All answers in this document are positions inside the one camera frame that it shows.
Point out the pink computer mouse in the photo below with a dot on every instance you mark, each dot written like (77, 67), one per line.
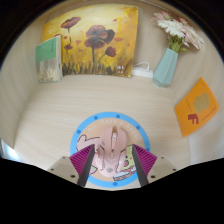
(111, 150)

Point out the round blue-rimmed cartoon mouse pad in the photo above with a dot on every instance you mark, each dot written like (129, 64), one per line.
(83, 133)

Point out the pale green faceted vase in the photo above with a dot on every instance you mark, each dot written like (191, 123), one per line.
(165, 68)

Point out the pink and white flower bouquet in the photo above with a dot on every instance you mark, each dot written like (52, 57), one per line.
(180, 28)

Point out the green book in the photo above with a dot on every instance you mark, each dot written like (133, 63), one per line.
(47, 60)

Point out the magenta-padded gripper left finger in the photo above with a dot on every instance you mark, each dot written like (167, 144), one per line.
(75, 165)

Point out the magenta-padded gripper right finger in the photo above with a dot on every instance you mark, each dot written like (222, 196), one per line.
(150, 165)

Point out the yellow poppy flower painting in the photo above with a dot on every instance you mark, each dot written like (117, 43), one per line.
(100, 40)

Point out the orange book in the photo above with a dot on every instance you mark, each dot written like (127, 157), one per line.
(196, 108)

